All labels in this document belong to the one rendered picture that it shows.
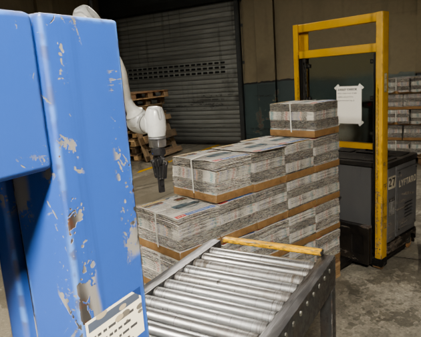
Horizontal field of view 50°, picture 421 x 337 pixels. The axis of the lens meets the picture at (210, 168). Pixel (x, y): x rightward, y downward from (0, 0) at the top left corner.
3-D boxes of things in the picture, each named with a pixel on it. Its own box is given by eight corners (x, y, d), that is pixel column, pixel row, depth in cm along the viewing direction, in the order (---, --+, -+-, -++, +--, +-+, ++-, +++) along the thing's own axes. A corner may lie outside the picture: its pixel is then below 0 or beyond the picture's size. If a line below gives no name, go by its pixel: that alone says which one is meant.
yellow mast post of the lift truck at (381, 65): (369, 256, 340) (370, 13, 305) (375, 253, 345) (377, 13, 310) (381, 259, 333) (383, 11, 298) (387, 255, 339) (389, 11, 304)
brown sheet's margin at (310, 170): (242, 174, 306) (242, 168, 305) (270, 166, 324) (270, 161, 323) (287, 181, 278) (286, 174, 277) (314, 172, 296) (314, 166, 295)
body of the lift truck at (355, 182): (311, 244, 397) (309, 154, 381) (345, 227, 433) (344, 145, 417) (386, 264, 346) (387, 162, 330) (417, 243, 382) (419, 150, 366)
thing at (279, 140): (238, 142, 302) (238, 140, 302) (266, 136, 321) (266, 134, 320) (281, 146, 275) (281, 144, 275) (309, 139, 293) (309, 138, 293)
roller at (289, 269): (200, 250, 185) (196, 261, 183) (313, 267, 161) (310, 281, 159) (205, 254, 188) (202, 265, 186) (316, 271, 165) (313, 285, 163)
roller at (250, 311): (157, 299, 160) (158, 284, 160) (283, 327, 137) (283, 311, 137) (148, 301, 156) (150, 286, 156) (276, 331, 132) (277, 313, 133)
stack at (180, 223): (148, 341, 266) (133, 205, 250) (275, 274, 342) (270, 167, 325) (190, 369, 238) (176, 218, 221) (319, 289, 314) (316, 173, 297)
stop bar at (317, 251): (226, 239, 197) (225, 235, 197) (324, 253, 176) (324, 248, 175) (222, 242, 194) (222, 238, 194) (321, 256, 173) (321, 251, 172)
